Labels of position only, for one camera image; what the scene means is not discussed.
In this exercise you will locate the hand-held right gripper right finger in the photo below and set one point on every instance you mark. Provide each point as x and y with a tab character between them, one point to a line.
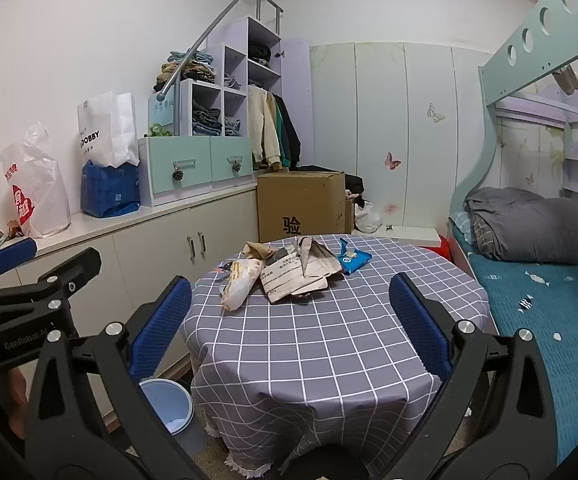
419	330

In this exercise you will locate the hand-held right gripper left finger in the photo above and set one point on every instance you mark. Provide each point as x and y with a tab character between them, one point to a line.
161	322

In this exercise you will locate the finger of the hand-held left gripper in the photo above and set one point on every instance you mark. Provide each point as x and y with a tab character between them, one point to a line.
11	255
76	267

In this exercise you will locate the light blue plastic bin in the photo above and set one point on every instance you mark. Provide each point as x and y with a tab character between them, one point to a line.
169	405

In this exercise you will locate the cream snack bag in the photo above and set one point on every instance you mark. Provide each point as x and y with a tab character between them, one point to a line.
241	282

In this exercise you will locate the blue snack packet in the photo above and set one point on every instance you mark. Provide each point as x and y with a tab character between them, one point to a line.
351	260

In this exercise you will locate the printed paper bag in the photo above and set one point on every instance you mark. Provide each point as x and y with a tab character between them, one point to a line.
299	270

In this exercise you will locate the person's left hand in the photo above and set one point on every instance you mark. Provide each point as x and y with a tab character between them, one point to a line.
16	385

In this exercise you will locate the white plastic bag red print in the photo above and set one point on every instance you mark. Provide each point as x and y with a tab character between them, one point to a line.
39	190

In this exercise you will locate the red plastic container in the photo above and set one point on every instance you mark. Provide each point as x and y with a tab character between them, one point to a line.
439	250

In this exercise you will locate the low white cabinet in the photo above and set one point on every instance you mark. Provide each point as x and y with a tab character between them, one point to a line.
159	240

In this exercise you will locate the blue woven bag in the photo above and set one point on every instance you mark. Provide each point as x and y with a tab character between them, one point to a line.
109	190

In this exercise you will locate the white board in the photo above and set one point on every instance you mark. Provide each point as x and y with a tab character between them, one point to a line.
414	234

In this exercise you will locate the round table, grey checked cloth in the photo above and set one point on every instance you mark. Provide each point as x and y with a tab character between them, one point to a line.
319	350

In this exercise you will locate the plaid pillow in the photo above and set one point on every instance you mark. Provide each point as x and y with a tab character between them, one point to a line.
461	225

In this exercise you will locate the teal bed mattress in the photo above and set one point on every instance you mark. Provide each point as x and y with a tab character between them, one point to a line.
534	300

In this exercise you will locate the small white plastic bag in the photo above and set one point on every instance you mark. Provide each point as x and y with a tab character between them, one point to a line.
369	217

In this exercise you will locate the white paper shopping bag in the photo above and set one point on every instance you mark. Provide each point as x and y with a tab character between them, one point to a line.
109	130

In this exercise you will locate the grey blanket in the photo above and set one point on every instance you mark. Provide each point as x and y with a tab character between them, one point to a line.
529	225

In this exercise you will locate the pink butterfly sticker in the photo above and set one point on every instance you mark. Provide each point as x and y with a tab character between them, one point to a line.
392	160

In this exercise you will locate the large cardboard box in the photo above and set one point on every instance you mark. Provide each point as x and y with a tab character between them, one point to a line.
299	205

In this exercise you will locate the small teal drawer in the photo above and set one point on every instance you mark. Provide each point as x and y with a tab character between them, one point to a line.
231	157

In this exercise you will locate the light blue paper sign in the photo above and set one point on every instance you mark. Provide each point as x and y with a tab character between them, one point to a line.
163	107

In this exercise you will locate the folded jeans in shelf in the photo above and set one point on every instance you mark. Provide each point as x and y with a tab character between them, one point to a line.
209	120

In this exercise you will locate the pale yellow butterfly sticker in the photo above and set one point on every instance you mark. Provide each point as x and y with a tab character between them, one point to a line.
436	113

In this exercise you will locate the cream hanging jacket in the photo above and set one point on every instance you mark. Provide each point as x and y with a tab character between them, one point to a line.
261	125

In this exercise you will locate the pale wardrobe doors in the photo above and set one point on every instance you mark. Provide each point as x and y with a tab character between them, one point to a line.
369	110

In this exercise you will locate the dark hanging jackets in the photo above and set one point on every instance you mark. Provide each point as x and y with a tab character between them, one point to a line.
289	135

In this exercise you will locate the pile of folded clothes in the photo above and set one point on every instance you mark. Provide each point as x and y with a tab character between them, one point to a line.
196	67

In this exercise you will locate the black folded clothes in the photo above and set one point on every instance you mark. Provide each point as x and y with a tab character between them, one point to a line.
259	54

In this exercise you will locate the mint drawer stair shelf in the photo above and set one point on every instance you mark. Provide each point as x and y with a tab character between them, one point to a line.
243	35

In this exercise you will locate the grey metal handrail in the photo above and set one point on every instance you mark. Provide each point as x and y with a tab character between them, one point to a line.
219	17

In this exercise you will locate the beige hanging object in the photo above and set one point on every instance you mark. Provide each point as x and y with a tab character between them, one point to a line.
567	81

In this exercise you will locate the teal bunk bed frame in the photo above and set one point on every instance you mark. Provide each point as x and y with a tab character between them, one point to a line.
534	55

